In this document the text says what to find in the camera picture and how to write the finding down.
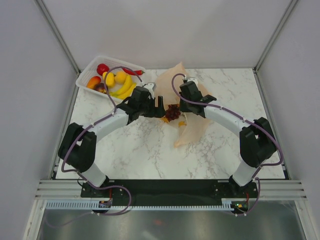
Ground fake dark red grapes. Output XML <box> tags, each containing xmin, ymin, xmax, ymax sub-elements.
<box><xmin>164</xmin><ymin>104</ymin><xmax>181</xmax><ymax>122</ymax></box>

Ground peach banana-print plastic bag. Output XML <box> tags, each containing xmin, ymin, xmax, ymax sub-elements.
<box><xmin>154</xmin><ymin>62</ymin><xmax>210</xmax><ymax>148</ymax></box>

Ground fake orange pineapple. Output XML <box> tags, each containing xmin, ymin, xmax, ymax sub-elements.
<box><xmin>161</xmin><ymin>116</ymin><xmax>170</xmax><ymax>124</ymax></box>

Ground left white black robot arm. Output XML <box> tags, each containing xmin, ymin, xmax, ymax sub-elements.
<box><xmin>58</xmin><ymin>82</ymin><xmax>166</xmax><ymax>197</ymax></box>

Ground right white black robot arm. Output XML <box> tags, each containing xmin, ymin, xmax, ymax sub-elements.
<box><xmin>179</xmin><ymin>80</ymin><xmax>277</xmax><ymax>197</ymax></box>

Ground fake yellow banana bunch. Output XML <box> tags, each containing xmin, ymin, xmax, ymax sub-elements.
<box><xmin>109</xmin><ymin>75</ymin><xmax>137</xmax><ymax>100</ymax></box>

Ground fake red chili pepper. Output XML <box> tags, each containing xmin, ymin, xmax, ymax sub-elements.
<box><xmin>122</xmin><ymin>68</ymin><xmax>145</xmax><ymax>76</ymax></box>

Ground fake orange fruit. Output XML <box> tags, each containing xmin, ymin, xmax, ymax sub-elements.
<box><xmin>114</xmin><ymin>71</ymin><xmax>127</xmax><ymax>85</ymax></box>

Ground fake yellow lemon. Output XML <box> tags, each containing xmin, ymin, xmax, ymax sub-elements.
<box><xmin>102</xmin><ymin>72</ymin><xmax>116</xmax><ymax>88</ymax></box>

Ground fake orange mango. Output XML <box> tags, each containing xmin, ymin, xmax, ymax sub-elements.
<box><xmin>86</xmin><ymin>76</ymin><xmax>101</xmax><ymax>90</ymax></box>

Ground white plastic fruit basket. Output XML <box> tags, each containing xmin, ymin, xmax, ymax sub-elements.
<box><xmin>75</xmin><ymin>55</ymin><xmax>147</xmax><ymax>99</ymax></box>

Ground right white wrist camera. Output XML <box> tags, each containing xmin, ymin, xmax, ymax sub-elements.
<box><xmin>183</xmin><ymin>76</ymin><xmax>199</xmax><ymax>87</ymax></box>

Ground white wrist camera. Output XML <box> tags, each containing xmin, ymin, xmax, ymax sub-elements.
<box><xmin>183</xmin><ymin>76</ymin><xmax>199</xmax><ymax>87</ymax></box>
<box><xmin>142</xmin><ymin>82</ymin><xmax>157</xmax><ymax>99</ymax></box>

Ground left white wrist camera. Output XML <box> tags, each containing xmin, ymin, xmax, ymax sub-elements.
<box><xmin>142</xmin><ymin>82</ymin><xmax>157</xmax><ymax>99</ymax></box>

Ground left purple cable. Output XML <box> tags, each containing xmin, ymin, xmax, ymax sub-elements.
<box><xmin>61</xmin><ymin>65</ymin><xmax>143</xmax><ymax>187</ymax></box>

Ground purple cable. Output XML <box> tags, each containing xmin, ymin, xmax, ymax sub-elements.
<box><xmin>171</xmin><ymin>73</ymin><xmax>285</xmax><ymax>181</ymax></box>
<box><xmin>61</xmin><ymin>65</ymin><xmax>143</xmax><ymax>187</ymax></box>

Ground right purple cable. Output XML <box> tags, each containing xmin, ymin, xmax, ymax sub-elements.
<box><xmin>171</xmin><ymin>73</ymin><xmax>285</xmax><ymax>181</ymax></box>

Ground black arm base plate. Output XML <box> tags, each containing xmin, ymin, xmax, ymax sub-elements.
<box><xmin>79</xmin><ymin>178</ymin><xmax>260</xmax><ymax>207</ymax></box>

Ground white slotted cable duct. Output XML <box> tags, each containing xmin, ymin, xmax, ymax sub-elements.
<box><xmin>45</xmin><ymin>198</ymin><xmax>234</xmax><ymax>211</ymax></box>

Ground aluminium frame rail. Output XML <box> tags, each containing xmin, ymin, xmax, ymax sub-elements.
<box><xmin>35</xmin><ymin>179</ymin><xmax>307</xmax><ymax>201</ymax></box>

